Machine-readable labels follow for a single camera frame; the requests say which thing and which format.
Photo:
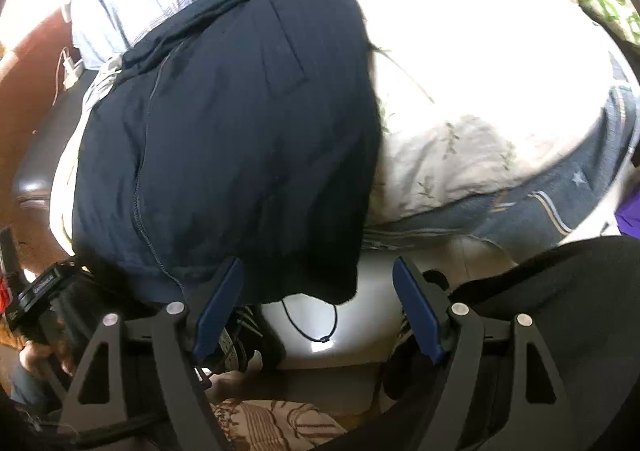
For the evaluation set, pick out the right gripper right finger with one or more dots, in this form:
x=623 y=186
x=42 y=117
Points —
x=496 y=386

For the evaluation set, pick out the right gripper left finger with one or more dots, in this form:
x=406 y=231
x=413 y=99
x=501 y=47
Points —
x=137 y=385

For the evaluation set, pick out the dark navy zip jacket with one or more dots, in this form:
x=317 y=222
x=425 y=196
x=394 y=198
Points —
x=238 y=128

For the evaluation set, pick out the person's left hand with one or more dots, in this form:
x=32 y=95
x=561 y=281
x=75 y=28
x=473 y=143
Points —
x=69 y=323

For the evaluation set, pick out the black striped sneaker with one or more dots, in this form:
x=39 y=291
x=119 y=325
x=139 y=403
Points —
x=246 y=333

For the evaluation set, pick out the brown patterned rug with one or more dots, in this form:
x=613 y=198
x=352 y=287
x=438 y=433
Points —
x=272 y=425

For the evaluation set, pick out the black bedside stool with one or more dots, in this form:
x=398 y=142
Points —
x=32 y=184

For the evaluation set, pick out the black trousers leg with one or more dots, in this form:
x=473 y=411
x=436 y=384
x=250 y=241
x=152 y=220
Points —
x=584 y=299

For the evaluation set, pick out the blue striped star blanket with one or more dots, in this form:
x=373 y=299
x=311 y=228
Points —
x=549 y=208

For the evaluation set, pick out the cream floral bedsheet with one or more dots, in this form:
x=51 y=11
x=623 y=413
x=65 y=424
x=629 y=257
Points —
x=474 y=97

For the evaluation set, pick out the white charger with cable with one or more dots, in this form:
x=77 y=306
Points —
x=67 y=73

